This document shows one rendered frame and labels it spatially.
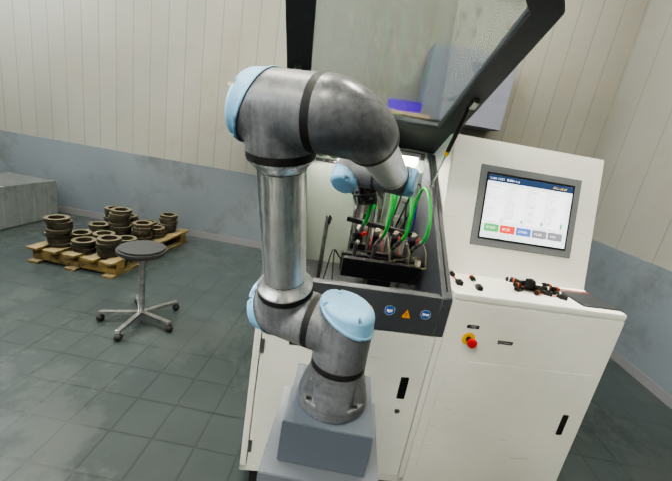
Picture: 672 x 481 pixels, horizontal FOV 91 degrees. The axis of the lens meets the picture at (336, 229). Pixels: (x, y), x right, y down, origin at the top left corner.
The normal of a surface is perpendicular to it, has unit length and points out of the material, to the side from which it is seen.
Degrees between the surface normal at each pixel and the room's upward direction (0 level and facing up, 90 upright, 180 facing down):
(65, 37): 90
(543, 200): 76
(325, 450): 90
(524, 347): 90
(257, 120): 107
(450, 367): 90
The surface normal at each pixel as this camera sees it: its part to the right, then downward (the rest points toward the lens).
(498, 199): 0.09, 0.03
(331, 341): -0.36, 0.18
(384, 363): 0.05, 0.26
